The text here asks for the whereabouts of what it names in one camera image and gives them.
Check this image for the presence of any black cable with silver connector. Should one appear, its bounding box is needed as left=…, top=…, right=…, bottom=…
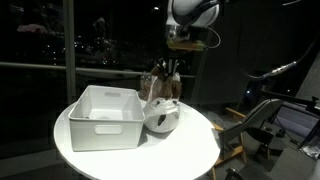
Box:
left=237, top=33, right=320, bottom=81

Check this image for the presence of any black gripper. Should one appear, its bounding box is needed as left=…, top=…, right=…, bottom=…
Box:
left=158, top=50, right=184, bottom=81

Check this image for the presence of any white orange target plastic bag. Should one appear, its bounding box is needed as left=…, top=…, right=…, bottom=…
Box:
left=143, top=71, right=183, bottom=134

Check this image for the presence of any black stand bar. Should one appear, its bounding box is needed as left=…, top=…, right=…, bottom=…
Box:
left=259, top=89, right=320, bottom=116

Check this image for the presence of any grey reclined chair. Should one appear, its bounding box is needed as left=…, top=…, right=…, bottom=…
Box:
left=218, top=98, right=284, bottom=158

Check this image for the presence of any metal window handrail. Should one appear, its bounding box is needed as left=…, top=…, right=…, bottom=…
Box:
left=0, top=61, right=196, bottom=79

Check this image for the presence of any wooden frame chair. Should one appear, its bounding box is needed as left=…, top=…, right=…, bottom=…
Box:
left=208, top=106, right=249, bottom=180

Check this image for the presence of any dark monitor screen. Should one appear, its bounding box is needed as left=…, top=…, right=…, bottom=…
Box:
left=273, top=103, right=320, bottom=158

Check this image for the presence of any grey box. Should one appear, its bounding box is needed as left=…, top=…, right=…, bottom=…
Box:
left=266, top=146, right=320, bottom=180

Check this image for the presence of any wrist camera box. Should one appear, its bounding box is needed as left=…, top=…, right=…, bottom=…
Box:
left=167, top=38, right=205, bottom=52

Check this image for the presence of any white plastic storage box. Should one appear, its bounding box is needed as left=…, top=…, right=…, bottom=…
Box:
left=68, top=84, right=146, bottom=152

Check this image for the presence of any purple checkered cloth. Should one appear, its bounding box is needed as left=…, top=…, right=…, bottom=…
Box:
left=150, top=64, right=183, bottom=101

